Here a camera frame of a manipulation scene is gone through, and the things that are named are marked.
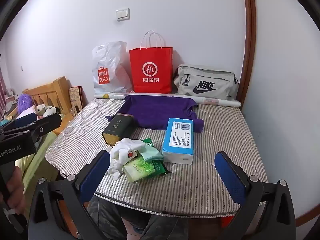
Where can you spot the red paper bag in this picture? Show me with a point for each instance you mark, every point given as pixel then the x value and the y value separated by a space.
pixel 150 55

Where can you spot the white patterned paper roll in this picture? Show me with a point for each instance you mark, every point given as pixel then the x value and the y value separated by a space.
pixel 225 103

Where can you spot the dark green tea box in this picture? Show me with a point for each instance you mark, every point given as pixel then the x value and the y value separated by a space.
pixel 117 127

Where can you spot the wooden headboard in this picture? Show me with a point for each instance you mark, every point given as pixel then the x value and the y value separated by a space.
pixel 57 90

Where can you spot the yellow-green bedsheet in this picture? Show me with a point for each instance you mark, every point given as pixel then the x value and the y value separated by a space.
pixel 42 160

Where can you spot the purple plush toy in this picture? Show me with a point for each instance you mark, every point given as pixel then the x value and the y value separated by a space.
pixel 23 102

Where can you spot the white light switch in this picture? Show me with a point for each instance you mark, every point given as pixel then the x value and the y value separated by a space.
pixel 122 14

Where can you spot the person's camouflage pants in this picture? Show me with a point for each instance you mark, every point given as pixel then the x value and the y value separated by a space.
pixel 105 217

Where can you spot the blue tissue pack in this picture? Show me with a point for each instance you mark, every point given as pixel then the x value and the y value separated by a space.
pixel 177 140

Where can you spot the striped mattress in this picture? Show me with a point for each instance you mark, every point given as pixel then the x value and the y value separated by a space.
pixel 212 135

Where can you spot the fruit print white packet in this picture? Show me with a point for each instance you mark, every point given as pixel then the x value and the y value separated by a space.
pixel 131 154

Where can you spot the white plush toy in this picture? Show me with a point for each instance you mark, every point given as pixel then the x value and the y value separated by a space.
pixel 41 110

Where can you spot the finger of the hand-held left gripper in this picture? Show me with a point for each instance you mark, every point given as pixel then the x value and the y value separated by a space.
pixel 47 125
pixel 25 119

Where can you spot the grey waist bag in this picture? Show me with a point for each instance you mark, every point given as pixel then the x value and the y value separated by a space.
pixel 205 75

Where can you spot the patterned picture frame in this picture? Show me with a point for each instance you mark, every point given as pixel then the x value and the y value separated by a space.
pixel 76 97

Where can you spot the purple towel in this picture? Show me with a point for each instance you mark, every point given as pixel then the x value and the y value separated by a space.
pixel 155 110

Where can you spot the person's left hand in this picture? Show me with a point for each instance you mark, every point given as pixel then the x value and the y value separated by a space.
pixel 15 190

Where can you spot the white plastic shopping bag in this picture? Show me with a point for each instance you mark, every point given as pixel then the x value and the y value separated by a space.
pixel 110 62

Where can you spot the brown wooden door frame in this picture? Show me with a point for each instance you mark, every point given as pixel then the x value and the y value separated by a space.
pixel 251 42

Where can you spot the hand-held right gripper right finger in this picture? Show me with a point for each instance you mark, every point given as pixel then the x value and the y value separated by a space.
pixel 230 177

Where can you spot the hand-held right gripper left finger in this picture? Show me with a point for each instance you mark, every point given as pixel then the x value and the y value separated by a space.
pixel 96 175

